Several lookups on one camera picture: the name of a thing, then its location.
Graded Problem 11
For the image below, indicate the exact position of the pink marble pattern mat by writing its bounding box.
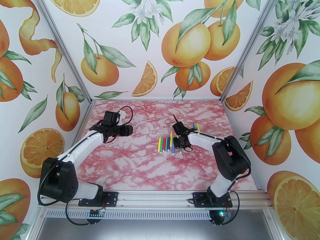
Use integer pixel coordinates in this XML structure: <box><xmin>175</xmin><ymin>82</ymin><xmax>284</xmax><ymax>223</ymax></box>
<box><xmin>60</xmin><ymin>99</ymin><xmax>258</xmax><ymax>191</ymax></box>

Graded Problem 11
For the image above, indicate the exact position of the perforated metal strip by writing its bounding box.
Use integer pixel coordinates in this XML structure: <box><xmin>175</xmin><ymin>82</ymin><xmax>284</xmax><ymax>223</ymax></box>
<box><xmin>41</xmin><ymin>210</ymin><xmax>263</xmax><ymax>219</ymax></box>

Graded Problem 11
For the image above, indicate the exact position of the black round unit with LED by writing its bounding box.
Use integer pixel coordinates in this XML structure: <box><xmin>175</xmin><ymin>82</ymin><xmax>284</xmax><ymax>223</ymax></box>
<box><xmin>210</xmin><ymin>210</ymin><xmax>225</xmax><ymax>226</ymax></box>

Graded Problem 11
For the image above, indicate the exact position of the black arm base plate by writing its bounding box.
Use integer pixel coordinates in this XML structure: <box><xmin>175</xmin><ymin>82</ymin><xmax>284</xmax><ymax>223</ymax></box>
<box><xmin>192</xmin><ymin>192</ymin><xmax>233</xmax><ymax>208</ymax></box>
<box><xmin>78</xmin><ymin>191</ymin><xmax>119</xmax><ymax>207</ymax></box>

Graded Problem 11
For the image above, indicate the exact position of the aluminium frame post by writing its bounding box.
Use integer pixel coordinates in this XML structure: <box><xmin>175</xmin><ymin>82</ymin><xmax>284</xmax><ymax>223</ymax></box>
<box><xmin>30</xmin><ymin>0</ymin><xmax>93</xmax><ymax>104</ymax></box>
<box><xmin>219</xmin><ymin>0</ymin><xmax>288</xmax><ymax>103</ymax></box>

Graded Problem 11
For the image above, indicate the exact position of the aluminium front rail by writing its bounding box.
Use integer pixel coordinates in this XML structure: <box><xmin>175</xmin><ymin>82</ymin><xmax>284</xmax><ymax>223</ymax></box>
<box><xmin>37</xmin><ymin>189</ymin><xmax>274</xmax><ymax>208</ymax></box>

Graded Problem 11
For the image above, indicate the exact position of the black base cable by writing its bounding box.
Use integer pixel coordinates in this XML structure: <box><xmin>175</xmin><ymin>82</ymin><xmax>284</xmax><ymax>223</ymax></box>
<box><xmin>220</xmin><ymin>191</ymin><xmax>240</xmax><ymax>226</ymax></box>
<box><xmin>65</xmin><ymin>191</ymin><xmax>107</xmax><ymax>227</ymax></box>

